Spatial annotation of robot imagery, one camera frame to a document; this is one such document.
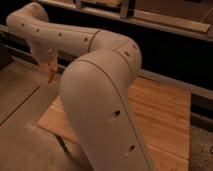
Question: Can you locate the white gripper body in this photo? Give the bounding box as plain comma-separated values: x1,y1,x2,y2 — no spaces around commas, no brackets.
31,46,58,69

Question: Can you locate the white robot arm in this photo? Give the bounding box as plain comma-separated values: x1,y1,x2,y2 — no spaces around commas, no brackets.
6,2,157,171

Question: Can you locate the wooden table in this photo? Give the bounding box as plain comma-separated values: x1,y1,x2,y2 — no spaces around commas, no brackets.
36,77,192,171

